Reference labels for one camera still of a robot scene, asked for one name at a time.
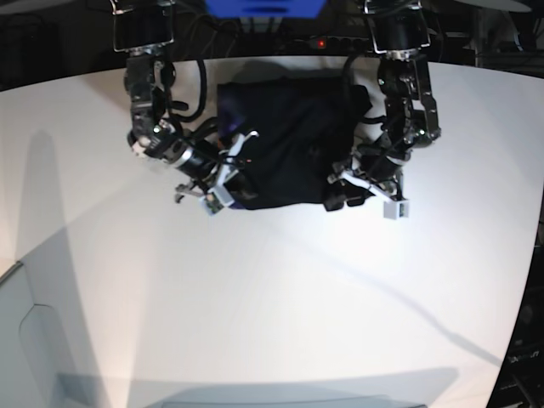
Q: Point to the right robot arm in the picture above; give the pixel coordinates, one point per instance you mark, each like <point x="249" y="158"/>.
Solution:
<point x="144" y="30"/>

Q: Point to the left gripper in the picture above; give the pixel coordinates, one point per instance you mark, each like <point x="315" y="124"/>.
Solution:
<point x="354" y="181"/>

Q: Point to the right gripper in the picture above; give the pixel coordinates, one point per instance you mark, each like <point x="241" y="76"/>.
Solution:
<point x="212" y="169"/>

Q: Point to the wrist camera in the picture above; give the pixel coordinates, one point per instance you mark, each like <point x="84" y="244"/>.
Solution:
<point x="394" y="210"/>
<point x="213" y="203"/>

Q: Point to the black T-shirt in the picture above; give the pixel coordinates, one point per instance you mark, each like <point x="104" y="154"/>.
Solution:
<point x="304" y="126"/>

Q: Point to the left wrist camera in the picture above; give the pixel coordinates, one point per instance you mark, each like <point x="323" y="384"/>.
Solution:
<point x="394" y="210"/>

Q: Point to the black power strip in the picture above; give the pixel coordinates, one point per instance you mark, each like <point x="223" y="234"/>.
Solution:
<point x="335" y="44"/>

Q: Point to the blue box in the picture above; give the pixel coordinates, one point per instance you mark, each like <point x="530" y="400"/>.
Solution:
<point x="306" y="9"/>

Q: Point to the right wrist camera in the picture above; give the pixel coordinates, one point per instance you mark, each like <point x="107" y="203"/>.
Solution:
<point x="213" y="203"/>

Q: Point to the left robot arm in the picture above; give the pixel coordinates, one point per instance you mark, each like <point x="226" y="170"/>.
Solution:
<point x="399" y="33"/>

